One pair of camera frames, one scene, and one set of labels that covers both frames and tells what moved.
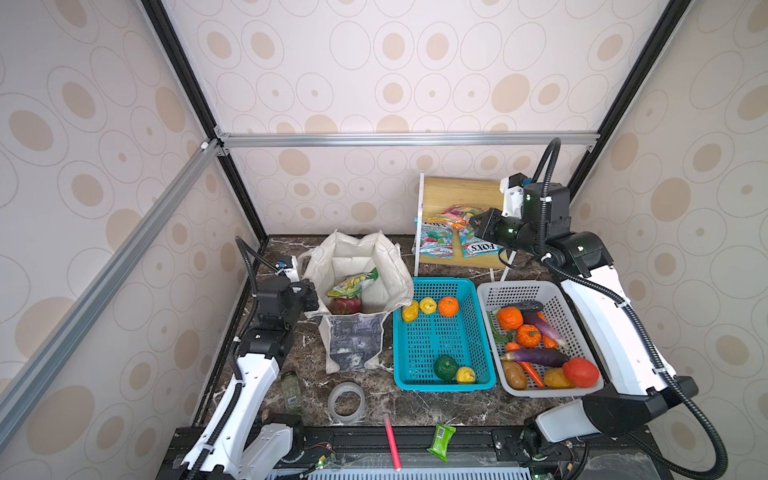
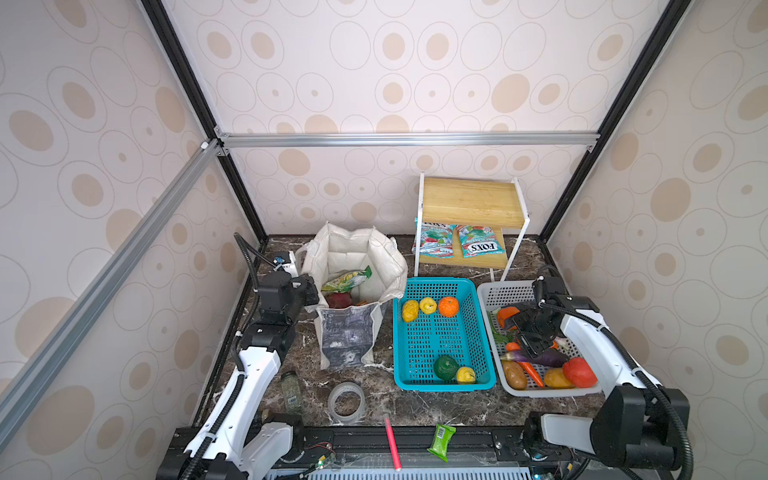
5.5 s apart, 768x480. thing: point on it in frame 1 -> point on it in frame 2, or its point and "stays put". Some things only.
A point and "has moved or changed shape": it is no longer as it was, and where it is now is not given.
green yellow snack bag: x=350 y=285 has moved or changed shape
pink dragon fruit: x=350 y=305 has moved or changed shape
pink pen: x=393 y=445 stays put
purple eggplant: x=538 y=357 stays put
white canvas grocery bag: x=354 y=341 stays put
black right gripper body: x=509 y=231 -> x=532 y=331
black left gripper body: x=304 y=299 stays put
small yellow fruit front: x=465 y=375 stays put
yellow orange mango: x=555 y=378 stays put
